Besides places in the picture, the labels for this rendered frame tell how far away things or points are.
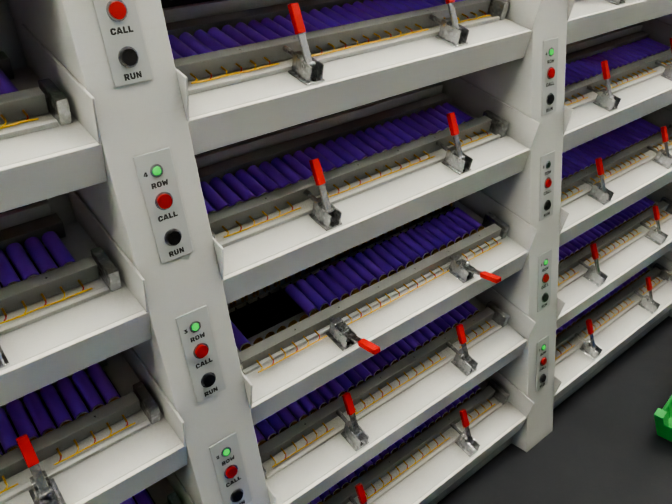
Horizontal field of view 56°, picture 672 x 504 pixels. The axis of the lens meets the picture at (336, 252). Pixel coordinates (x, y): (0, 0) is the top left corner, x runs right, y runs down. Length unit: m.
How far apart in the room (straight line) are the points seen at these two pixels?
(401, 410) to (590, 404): 0.63
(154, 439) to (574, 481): 0.89
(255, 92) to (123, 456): 0.47
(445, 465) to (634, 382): 0.61
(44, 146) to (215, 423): 0.40
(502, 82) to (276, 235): 0.51
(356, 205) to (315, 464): 0.41
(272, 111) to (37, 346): 0.36
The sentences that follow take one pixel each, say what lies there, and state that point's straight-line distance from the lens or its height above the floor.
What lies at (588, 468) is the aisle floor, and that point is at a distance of 1.47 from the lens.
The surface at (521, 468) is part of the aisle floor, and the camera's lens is 1.45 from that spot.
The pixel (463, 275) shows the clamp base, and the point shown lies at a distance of 1.09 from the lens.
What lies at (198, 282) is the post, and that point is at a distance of 0.75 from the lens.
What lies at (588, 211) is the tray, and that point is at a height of 0.49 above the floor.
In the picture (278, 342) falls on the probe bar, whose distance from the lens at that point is 0.91.
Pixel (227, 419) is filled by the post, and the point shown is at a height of 0.49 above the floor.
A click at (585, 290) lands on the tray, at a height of 0.30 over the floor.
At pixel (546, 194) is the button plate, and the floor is 0.58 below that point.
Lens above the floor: 1.01
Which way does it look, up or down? 25 degrees down
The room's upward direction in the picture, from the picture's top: 7 degrees counter-clockwise
